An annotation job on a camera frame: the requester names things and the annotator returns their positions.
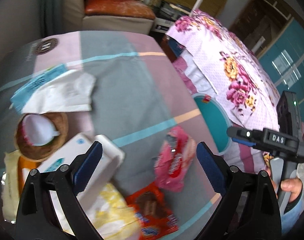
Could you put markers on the floral pink quilt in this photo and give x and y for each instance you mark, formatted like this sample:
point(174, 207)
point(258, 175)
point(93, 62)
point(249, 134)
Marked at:
point(216, 63)

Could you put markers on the orange Ovaltine wrapper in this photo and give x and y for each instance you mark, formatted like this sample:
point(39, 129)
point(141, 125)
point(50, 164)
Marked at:
point(155, 218)

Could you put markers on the white paper napkin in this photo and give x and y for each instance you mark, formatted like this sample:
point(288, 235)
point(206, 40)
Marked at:
point(69, 92)

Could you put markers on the grey curtain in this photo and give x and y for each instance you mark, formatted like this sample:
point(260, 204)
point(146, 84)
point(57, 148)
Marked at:
point(51, 21)

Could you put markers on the pink wafer snack wrapper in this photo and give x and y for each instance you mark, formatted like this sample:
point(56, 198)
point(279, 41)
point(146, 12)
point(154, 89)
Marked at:
point(175, 157)

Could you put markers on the blue milk carton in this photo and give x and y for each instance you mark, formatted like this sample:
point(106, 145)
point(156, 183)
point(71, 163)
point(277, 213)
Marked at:
point(23, 94)

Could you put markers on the plaid bed sheet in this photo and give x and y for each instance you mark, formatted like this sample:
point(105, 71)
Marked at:
point(138, 97)

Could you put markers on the black electronics stack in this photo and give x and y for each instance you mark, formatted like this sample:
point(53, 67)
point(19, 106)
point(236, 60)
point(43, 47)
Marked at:
point(166, 15)

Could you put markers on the beige armchair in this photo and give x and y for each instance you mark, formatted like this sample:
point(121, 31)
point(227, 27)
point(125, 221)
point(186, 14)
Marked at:
point(74, 19)

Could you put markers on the yellow stained tissue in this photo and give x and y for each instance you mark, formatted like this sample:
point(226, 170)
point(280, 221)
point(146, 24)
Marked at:
point(112, 217)

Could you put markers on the teal plastic trash bin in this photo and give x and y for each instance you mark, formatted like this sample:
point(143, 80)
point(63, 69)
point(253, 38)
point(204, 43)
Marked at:
point(216, 119)

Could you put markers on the brown coconut shell bowl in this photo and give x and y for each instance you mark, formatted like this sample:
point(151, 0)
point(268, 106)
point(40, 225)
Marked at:
point(41, 153)

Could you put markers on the orange seat cushion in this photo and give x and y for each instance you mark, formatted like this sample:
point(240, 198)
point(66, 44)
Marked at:
point(122, 8)

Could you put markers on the dark wooden cabinet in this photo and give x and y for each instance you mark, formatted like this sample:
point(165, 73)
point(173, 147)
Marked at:
point(261, 22)

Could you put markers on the green jelly cup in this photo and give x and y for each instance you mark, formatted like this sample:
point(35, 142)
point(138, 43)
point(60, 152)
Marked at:
point(38, 130)

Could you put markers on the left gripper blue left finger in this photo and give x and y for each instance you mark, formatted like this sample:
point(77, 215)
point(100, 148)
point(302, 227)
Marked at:
point(84, 165)

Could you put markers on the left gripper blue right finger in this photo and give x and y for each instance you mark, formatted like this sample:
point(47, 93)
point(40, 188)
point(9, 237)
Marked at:
point(214, 167)

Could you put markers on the cream and orange snack packet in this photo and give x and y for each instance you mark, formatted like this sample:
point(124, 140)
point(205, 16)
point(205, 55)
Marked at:
point(13, 180)

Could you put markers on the white medicine box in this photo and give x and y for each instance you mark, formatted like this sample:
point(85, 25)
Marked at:
point(53, 204)

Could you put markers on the teal wardrobe door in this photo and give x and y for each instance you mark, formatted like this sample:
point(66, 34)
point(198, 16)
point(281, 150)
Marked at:
point(284, 60)

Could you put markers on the person's right hand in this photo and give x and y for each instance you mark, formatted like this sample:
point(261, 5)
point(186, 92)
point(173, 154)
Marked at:
point(294, 186)

